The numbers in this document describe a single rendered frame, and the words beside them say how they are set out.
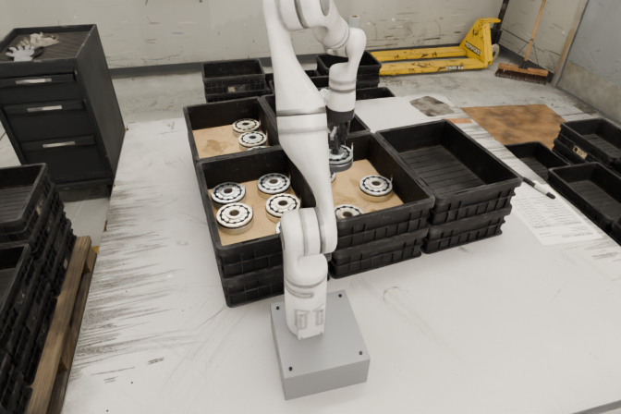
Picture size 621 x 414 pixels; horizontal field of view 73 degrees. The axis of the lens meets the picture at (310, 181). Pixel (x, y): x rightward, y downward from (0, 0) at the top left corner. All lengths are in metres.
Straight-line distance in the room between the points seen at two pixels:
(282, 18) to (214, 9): 3.66
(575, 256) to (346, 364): 0.85
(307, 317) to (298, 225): 0.25
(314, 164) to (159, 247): 0.77
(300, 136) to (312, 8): 0.21
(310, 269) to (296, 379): 0.25
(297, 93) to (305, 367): 0.57
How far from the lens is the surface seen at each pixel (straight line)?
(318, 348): 1.01
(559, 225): 1.65
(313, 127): 0.75
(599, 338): 1.36
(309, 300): 0.91
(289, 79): 0.76
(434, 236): 1.32
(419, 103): 2.25
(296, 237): 0.78
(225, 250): 1.03
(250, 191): 1.35
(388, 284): 1.26
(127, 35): 4.53
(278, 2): 0.78
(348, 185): 1.37
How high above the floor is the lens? 1.64
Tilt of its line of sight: 36 degrees down
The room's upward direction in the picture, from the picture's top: 1 degrees clockwise
